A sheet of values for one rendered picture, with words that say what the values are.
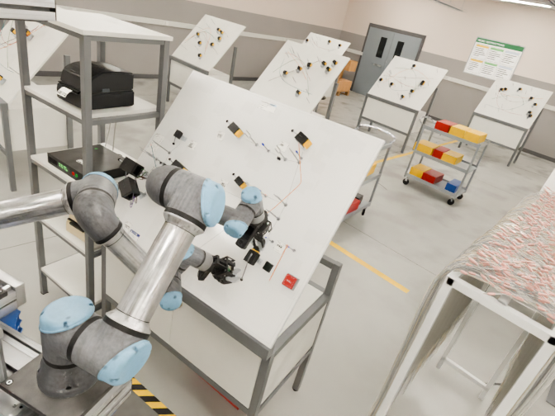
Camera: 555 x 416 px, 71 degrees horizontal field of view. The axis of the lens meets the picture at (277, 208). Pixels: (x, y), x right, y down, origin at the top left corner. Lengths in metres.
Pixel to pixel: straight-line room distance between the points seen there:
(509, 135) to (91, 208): 9.42
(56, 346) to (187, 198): 0.45
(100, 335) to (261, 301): 0.88
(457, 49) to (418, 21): 1.48
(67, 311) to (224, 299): 0.89
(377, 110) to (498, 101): 3.04
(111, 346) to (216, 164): 1.23
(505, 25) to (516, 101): 2.94
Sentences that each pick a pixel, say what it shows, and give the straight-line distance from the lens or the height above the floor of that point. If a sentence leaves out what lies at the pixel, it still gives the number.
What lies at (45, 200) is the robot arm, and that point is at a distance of 1.40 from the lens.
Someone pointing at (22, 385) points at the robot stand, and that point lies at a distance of 1.25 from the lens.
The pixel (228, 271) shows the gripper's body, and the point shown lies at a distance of 1.56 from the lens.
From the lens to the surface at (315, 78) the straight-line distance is 5.88.
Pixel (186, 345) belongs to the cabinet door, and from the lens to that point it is 2.18.
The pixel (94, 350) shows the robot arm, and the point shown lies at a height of 1.37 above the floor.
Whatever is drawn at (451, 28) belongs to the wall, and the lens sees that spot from 13.02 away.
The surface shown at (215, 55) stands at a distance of 7.30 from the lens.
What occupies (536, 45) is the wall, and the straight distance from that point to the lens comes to 12.38.
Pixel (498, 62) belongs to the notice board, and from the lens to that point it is 12.51.
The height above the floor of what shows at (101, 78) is 1.62.
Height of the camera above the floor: 2.12
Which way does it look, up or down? 27 degrees down
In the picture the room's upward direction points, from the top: 13 degrees clockwise
